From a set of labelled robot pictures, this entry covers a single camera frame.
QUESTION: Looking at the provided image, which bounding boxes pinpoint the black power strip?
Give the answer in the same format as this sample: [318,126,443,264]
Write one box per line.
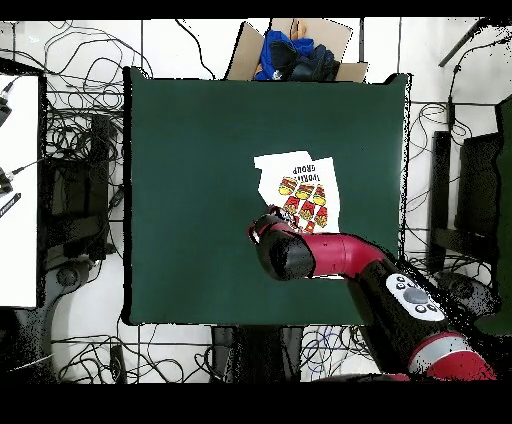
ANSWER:
[109,343,128,384]

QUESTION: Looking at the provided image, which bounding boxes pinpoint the black cable tangle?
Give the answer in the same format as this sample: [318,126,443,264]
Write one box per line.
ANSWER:
[399,101,475,277]
[51,315,225,383]
[0,19,155,161]
[299,324,375,379]

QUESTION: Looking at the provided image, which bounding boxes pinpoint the white side table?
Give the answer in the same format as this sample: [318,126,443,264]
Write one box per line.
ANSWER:
[0,73,41,309]

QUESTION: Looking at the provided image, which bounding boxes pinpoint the blue garment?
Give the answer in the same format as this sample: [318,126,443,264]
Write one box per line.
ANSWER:
[254,29,317,82]

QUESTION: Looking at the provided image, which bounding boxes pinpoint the grey pedestal leg with caster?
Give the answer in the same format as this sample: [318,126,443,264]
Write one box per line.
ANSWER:
[433,270,501,321]
[39,259,97,321]

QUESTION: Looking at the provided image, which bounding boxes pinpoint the black metal stand base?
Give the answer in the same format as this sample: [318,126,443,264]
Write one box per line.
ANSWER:
[427,129,503,273]
[39,113,117,261]

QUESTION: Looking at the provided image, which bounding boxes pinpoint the dark navy garment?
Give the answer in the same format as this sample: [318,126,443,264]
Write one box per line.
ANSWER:
[269,39,341,82]

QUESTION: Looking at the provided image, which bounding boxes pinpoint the single black cable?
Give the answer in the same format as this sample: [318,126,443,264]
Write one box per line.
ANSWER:
[174,18,217,80]

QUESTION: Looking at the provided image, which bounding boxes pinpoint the dark green table cloth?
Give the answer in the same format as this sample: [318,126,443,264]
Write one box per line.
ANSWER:
[122,65,412,327]

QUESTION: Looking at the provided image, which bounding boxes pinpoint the dark metal rod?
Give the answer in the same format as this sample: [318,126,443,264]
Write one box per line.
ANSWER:
[437,17,487,68]

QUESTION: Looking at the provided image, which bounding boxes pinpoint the white printed t-shirt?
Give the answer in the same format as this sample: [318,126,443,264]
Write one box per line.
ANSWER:
[253,149,342,235]

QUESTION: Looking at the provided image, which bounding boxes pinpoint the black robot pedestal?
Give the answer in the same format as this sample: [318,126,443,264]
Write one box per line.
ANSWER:
[209,325,305,383]

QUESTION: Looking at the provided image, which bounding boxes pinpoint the black label strip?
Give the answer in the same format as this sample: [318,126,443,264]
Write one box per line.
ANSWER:
[0,192,22,219]

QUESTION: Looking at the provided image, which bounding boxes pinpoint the brown cardboard box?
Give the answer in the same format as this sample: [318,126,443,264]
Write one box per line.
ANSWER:
[223,17,370,83]

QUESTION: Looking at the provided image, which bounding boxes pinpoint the black cable with adapter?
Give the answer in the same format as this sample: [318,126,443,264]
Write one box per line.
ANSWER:
[446,35,512,135]

